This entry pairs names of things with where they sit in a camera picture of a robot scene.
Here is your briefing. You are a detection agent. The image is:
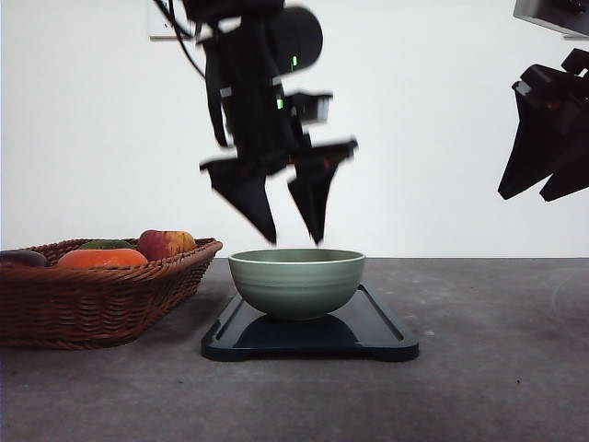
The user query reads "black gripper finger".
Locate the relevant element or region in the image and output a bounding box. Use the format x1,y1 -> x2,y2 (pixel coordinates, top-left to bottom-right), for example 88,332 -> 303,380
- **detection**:
289,139 -> 358,245
200,157 -> 277,245
498,80 -> 567,200
540,124 -> 589,203

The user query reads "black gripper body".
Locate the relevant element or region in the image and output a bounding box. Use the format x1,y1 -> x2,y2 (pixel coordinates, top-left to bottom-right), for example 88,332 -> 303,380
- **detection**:
204,7 -> 332,174
513,48 -> 589,136

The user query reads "green ceramic bowl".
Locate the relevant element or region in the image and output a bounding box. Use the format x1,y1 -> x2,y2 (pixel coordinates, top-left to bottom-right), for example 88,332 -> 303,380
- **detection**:
228,249 -> 366,321

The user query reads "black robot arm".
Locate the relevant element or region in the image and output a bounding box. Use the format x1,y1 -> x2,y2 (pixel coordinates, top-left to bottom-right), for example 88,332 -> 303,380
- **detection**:
183,0 -> 358,245

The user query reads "brown wicker basket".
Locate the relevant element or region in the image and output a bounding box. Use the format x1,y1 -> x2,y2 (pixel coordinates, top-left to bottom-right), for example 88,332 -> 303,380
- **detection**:
0,238 -> 224,350

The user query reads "red yellow apple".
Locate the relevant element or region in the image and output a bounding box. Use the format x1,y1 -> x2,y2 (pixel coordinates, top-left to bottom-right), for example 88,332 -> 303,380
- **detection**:
138,229 -> 196,261

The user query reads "green fruit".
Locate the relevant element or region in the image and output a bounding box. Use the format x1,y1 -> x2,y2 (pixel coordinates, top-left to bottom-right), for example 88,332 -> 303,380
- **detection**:
79,239 -> 137,250

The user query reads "dark blue rectangular tray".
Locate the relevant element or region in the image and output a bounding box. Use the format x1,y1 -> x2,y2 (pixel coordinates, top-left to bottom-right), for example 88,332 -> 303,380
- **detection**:
202,282 -> 420,362

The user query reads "orange tangerine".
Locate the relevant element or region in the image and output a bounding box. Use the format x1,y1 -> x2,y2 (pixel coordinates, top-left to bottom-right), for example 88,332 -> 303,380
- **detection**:
57,249 -> 149,269

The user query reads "dark purple eggplant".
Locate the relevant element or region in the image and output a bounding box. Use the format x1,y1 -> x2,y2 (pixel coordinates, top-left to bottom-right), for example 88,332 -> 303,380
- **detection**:
0,250 -> 47,266

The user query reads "black cable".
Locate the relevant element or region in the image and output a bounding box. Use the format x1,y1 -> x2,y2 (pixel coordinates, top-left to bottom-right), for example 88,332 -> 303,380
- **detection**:
155,0 -> 207,78

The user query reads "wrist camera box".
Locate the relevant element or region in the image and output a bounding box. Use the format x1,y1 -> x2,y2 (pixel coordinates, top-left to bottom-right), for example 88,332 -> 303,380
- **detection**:
513,0 -> 589,40

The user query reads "white wall socket left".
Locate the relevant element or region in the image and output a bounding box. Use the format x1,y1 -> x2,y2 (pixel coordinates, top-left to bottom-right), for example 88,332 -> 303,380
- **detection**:
147,9 -> 180,44

